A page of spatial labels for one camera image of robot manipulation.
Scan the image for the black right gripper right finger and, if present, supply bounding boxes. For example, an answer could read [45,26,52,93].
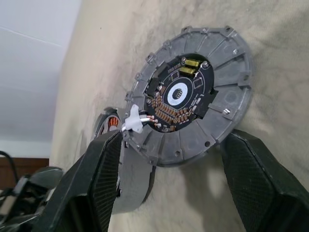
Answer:
[221,129,309,232]

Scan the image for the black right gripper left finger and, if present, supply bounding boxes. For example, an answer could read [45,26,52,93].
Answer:
[39,130,123,232]

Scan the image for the grey motor housing copper windings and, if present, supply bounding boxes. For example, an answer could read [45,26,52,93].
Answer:
[92,107,158,215]

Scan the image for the grey motor lid circuit board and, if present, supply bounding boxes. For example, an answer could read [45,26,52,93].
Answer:
[125,25,253,168]

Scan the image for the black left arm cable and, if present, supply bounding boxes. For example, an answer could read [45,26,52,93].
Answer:
[0,150,15,176]

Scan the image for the white wire clip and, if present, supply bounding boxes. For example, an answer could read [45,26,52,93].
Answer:
[121,104,143,134]

